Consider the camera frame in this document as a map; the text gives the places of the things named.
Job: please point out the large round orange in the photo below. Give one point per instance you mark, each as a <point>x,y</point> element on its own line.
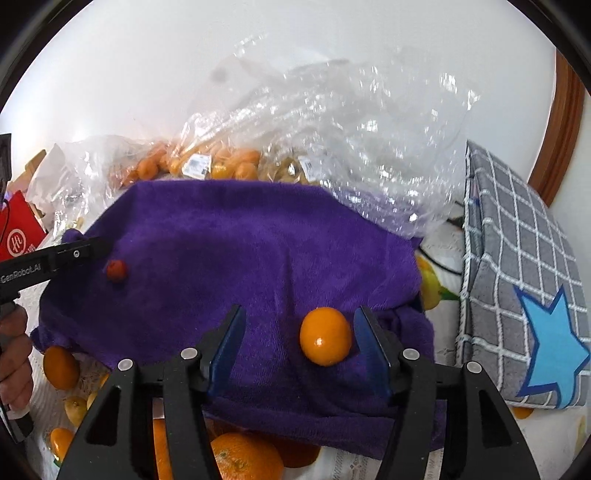
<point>251,457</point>

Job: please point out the white paper bag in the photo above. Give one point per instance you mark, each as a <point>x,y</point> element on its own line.
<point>46,173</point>

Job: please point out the labelled bag of longans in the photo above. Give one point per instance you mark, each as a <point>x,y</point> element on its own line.
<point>286,170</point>

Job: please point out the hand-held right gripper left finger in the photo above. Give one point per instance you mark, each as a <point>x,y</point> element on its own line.
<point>226,355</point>

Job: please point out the small mandarin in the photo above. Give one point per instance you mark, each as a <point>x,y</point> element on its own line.
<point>298,454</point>
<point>62,442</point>
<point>61,369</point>
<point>160,447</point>

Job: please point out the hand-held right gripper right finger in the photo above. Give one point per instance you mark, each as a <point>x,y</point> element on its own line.
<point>374,357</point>

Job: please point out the yellow-brown pear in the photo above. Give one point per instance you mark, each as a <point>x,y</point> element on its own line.
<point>76,410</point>

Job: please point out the crumpled clear plastic bag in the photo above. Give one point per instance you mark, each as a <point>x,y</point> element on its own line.
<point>106,161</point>

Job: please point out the small red fruit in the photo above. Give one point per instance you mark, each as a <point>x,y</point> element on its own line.
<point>116,270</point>

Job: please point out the person's left hand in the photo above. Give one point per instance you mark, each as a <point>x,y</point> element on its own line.
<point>16,364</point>

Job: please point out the red box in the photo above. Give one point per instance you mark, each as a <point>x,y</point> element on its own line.
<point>21,233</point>

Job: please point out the brown wooden door frame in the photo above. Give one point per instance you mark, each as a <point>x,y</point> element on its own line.
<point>561,138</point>

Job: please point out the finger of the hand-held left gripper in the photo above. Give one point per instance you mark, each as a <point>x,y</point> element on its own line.
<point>85,251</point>

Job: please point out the purple towel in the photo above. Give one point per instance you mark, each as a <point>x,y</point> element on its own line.
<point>231,240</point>

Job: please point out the checked notebook with star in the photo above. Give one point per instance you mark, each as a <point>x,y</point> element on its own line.
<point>517,258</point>

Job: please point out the labelled bag of mandarins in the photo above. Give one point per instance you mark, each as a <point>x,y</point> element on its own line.
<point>231,164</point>

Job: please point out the white lace printed tablecloth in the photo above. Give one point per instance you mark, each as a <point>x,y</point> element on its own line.
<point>445,355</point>

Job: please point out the oval orange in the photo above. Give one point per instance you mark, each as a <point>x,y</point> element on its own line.
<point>325,337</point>

